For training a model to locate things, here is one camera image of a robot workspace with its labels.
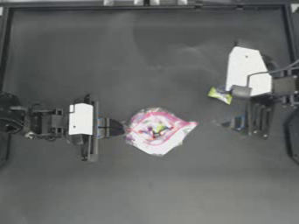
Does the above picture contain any black camera cable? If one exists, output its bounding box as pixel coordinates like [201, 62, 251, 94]
[247, 59, 299, 88]

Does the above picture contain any arm wire bundle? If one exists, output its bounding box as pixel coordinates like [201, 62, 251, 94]
[23, 130, 66, 142]

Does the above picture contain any clear bag with pink zip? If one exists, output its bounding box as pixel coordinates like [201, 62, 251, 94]
[123, 106, 201, 158]

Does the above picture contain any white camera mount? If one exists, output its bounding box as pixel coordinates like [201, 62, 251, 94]
[69, 102, 95, 137]
[226, 45, 274, 98]

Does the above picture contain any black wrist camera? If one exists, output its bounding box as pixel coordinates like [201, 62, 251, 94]
[70, 134, 91, 147]
[231, 84, 254, 98]

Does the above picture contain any green candy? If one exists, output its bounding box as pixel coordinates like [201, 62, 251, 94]
[207, 86, 235, 105]
[151, 122, 167, 134]

